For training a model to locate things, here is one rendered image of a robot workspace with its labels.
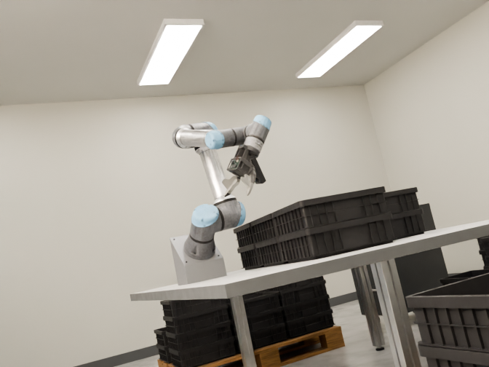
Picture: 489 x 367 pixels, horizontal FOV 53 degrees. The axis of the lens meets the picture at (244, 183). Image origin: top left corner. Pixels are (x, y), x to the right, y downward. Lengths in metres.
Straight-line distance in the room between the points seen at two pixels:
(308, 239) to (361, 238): 0.22
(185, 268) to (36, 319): 3.14
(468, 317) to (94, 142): 4.80
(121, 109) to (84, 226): 1.35
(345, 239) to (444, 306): 0.88
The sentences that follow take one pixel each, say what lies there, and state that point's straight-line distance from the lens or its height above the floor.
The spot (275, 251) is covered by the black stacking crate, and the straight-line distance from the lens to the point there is 2.23.
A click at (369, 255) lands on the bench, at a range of 1.63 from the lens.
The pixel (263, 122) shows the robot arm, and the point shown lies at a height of 1.27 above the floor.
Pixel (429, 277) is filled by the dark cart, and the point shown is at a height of 0.32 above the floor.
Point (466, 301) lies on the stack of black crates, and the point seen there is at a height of 0.58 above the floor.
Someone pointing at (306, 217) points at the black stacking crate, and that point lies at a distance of 1.91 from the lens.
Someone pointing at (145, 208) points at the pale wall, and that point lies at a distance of 5.44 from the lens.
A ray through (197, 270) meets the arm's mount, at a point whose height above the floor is 0.75.
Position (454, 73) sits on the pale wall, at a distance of 6.04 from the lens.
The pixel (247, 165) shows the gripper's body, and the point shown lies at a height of 1.10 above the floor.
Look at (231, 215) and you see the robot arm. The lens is 2.27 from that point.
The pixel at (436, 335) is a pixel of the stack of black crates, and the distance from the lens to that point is 1.21.
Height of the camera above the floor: 0.75
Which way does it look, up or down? 9 degrees up
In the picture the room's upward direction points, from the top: 12 degrees counter-clockwise
